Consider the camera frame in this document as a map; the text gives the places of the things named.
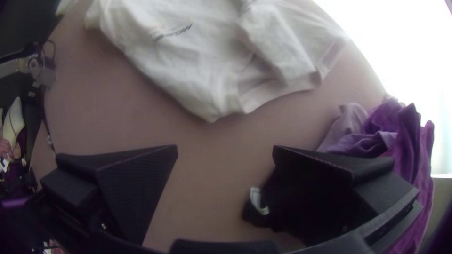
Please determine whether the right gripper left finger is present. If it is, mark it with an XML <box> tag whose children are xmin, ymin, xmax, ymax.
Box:
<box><xmin>40</xmin><ymin>144</ymin><xmax>178</xmax><ymax>246</ymax></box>

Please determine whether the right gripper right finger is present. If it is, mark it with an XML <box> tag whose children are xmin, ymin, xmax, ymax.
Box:
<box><xmin>265</xmin><ymin>144</ymin><xmax>421</xmax><ymax>247</ymax></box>

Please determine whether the white t-shirt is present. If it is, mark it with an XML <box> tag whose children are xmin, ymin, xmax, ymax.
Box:
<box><xmin>84</xmin><ymin>0</ymin><xmax>348</xmax><ymax>123</ymax></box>

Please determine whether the heap of clothes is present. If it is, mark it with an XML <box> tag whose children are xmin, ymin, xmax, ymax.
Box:
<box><xmin>242</xmin><ymin>97</ymin><xmax>435</xmax><ymax>254</ymax></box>

